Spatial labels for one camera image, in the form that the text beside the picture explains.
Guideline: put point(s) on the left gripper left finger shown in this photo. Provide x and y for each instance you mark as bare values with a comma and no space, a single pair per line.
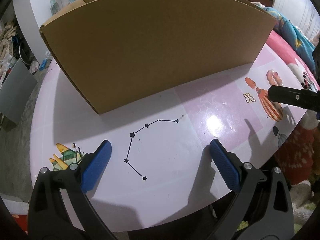
47,215

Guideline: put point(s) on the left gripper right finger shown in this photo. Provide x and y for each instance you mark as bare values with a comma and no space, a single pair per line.
261,207

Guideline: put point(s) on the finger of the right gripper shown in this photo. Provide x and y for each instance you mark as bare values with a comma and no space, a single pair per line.
302,98

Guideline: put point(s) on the white green fuzzy blanket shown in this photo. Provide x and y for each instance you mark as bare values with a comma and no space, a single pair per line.
304,201

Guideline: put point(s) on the blue patterned blanket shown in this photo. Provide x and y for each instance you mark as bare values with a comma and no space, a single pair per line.
292,35

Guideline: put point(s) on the pink printed table mat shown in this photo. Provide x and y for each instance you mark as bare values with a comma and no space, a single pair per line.
159,169

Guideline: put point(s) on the grey box on floor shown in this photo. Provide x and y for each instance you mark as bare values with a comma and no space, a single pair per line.
15,91

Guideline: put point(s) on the brown cardboard box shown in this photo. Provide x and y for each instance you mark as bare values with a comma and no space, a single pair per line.
115,52

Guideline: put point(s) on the pile of hanging clothes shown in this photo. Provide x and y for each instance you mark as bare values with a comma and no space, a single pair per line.
7,48

